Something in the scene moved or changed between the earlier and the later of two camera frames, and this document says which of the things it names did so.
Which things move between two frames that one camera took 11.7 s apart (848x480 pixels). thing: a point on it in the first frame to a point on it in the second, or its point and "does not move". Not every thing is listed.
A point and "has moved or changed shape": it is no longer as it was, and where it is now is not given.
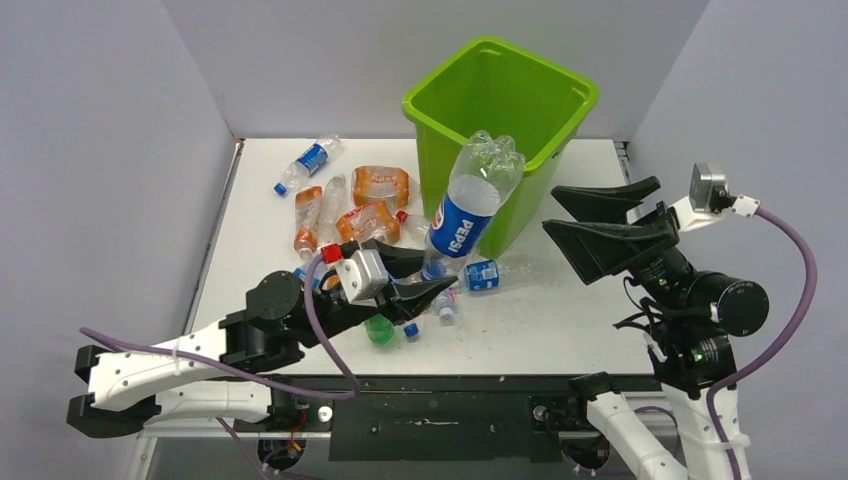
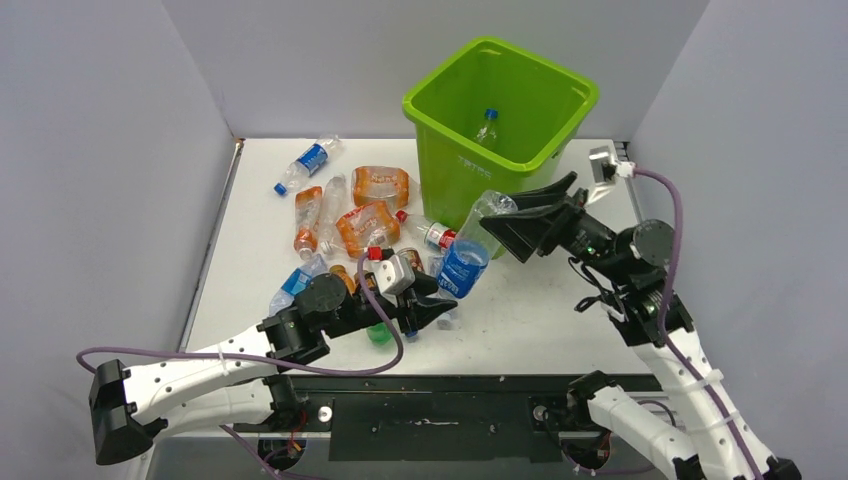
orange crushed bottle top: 382,182 does not move
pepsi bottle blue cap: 411,330 has moved or changed shape
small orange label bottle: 308,201 does not move
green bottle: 380,329 does not move
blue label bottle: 482,275 to 466,258
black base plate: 440,418 does not move
